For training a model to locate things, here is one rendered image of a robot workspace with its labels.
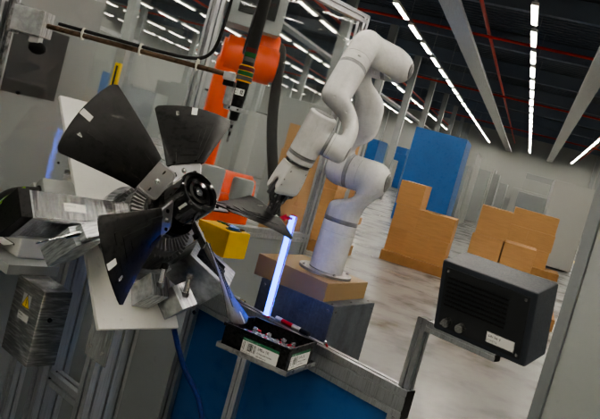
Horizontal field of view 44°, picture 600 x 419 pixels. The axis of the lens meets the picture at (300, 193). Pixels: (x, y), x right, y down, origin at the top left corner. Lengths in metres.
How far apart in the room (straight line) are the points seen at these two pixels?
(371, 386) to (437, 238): 9.12
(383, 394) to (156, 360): 1.28
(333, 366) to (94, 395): 0.66
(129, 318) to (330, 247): 0.82
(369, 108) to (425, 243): 8.78
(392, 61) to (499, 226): 7.11
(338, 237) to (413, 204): 8.65
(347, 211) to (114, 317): 0.92
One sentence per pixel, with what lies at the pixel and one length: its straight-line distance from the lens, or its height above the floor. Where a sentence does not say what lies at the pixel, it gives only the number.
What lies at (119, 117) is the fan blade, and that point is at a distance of 1.91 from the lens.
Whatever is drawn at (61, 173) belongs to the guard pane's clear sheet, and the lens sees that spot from 2.60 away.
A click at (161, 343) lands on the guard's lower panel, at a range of 3.08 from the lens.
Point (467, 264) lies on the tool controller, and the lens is 1.89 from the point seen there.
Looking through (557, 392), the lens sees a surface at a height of 0.68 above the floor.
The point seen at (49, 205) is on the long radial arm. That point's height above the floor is 1.11.
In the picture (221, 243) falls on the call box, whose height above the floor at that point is 1.03.
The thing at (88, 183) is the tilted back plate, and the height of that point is 1.15.
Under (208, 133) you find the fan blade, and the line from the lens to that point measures 2.12.
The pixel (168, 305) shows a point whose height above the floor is 0.90.
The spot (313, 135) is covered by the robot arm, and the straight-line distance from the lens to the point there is 2.08.
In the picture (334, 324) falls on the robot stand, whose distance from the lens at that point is 2.46.
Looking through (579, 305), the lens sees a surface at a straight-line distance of 3.35.
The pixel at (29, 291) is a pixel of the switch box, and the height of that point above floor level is 0.81.
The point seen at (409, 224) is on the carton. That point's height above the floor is 0.61.
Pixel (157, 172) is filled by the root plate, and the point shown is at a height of 1.24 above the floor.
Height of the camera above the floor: 1.43
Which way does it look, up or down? 4 degrees down
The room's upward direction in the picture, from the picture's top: 15 degrees clockwise
